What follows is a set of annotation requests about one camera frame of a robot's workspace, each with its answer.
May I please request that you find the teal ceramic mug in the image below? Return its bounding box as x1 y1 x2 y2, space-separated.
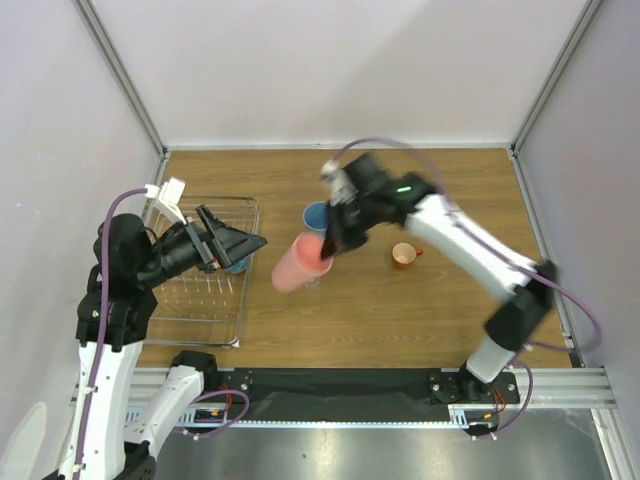
224 256 250 275

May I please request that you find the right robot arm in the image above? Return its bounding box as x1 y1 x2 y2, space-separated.
321 153 557 402

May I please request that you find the pink plastic cup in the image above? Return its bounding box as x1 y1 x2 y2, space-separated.
271 232 333 293

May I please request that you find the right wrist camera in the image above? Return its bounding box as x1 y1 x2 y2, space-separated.
320 160 358 206

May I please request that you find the wire dish rack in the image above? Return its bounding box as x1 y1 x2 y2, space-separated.
146 195 260 348

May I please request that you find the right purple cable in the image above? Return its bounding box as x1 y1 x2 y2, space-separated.
327 137 604 441

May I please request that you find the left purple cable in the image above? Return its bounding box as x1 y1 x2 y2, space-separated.
74 187 251 474

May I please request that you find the aluminium frame rail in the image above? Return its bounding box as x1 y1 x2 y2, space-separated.
69 367 614 431

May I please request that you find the purple cable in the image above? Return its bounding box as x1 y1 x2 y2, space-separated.
74 187 251 474
327 137 604 441

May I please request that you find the small orange cup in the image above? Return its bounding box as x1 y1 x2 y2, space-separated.
391 242 424 269

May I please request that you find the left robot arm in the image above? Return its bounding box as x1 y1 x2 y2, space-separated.
50 205 267 479

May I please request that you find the blue plastic cup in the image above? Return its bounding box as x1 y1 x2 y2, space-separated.
302 201 328 236

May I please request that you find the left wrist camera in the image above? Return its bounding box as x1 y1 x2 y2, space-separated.
145 177 187 224

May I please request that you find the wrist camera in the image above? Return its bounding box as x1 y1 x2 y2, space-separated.
145 177 187 224
320 160 358 206

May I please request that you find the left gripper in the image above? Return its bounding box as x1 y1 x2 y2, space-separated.
137 202 267 285

